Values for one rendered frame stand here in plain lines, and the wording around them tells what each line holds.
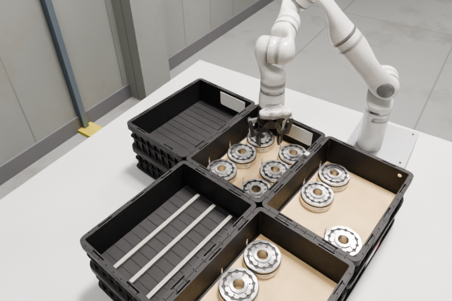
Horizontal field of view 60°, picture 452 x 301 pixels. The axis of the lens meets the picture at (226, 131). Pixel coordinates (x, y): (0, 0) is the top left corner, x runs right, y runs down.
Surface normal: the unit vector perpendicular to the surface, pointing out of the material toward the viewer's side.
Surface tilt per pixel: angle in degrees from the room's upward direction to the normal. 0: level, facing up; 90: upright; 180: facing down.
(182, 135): 0
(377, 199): 0
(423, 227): 0
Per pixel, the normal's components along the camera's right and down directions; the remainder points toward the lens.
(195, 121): -0.01, -0.77
